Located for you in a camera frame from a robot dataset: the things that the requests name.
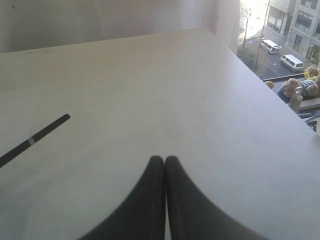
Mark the white van near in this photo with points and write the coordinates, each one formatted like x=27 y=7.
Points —
x=292 y=62

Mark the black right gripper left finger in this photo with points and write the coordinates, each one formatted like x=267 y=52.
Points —
x=142 y=215

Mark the brown teddy bear toy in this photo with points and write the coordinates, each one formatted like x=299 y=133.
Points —
x=310 y=87

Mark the black paintbrush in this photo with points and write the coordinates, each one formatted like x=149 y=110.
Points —
x=19 y=149

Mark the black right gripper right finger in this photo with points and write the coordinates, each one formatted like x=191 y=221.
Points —
x=192 y=216

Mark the white van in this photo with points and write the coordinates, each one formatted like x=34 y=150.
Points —
x=270 y=46
x=292 y=62

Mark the grey building outside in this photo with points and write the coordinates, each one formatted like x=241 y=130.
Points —
x=299 y=22

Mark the grey metal window handle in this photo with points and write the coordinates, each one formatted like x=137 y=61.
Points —
x=296 y=99

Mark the white van far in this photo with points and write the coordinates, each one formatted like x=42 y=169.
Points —
x=270 y=46

